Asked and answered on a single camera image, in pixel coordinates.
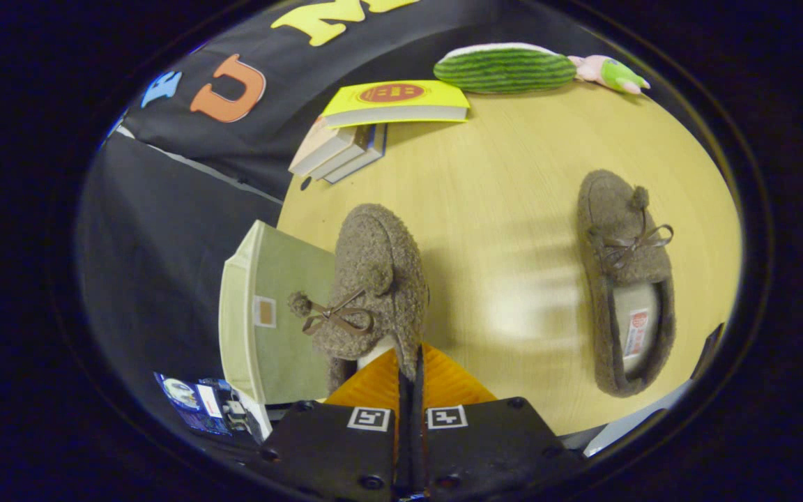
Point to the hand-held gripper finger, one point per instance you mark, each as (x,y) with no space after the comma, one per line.
(418,453)
(402,453)

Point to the black backdrop cloth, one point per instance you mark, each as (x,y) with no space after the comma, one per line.
(164,244)

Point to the yellow book with red circle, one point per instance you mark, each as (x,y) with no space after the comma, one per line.
(440,94)

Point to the pink and green plush toy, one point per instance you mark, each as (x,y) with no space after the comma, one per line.
(614,73)

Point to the black rectangular frame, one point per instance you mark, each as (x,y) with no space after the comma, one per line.
(707,352)

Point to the blue printed carton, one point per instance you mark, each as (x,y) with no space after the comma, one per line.
(192,408)

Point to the pale green fabric storage box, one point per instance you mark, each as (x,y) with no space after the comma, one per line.
(283,279)

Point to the watermelon slice plush toy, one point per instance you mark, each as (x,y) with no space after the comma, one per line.
(506,70)

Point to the brown fuzzy slipper shoe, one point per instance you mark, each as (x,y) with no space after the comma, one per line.
(617,209)
(373,265)

